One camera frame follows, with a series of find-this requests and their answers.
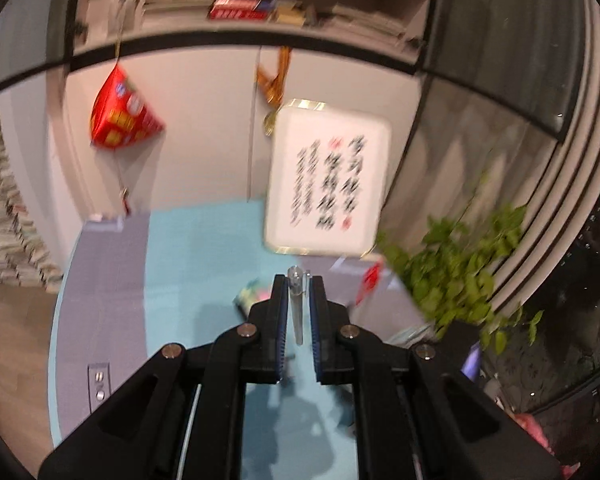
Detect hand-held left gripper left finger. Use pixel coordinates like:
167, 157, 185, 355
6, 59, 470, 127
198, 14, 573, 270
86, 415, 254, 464
37, 274, 290, 480

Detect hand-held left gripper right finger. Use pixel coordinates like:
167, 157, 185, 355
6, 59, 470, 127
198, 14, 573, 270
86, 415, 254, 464
309, 275, 563, 480

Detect clear white gel pen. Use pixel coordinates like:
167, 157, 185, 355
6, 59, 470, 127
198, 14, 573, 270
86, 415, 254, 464
287, 266, 311, 346

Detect pink teal eraser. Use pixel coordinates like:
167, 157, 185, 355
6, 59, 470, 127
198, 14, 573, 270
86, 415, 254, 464
232, 280, 273, 318

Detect red packet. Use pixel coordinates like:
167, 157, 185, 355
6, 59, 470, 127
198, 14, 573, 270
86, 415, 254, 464
355, 262, 386, 306

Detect blue grey table mat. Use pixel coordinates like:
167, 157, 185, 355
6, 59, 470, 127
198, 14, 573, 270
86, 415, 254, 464
47, 199, 431, 480

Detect green potted plant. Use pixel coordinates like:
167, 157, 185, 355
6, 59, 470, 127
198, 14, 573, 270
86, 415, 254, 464
377, 175, 546, 356

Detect framed calligraphy sign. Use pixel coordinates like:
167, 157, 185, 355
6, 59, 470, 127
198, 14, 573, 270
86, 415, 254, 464
262, 100, 393, 256

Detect white bookshelf cabinet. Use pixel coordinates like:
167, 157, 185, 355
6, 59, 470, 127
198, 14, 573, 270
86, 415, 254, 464
50, 0, 431, 221

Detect pink cloth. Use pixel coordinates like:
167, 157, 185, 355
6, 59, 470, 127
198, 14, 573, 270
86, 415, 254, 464
515, 412, 581, 480

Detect red hanging pyramid ornament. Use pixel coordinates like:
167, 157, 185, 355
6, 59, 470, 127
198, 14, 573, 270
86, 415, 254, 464
90, 35, 167, 217

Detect tall stack of newspapers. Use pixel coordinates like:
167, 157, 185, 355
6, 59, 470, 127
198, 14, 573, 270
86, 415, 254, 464
0, 95, 63, 291

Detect messy pile of booklets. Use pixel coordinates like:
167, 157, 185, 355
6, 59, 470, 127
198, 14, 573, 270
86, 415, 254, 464
330, 5, 421, 51

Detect red books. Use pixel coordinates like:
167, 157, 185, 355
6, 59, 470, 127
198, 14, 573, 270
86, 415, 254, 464
209, 0, 273, 21

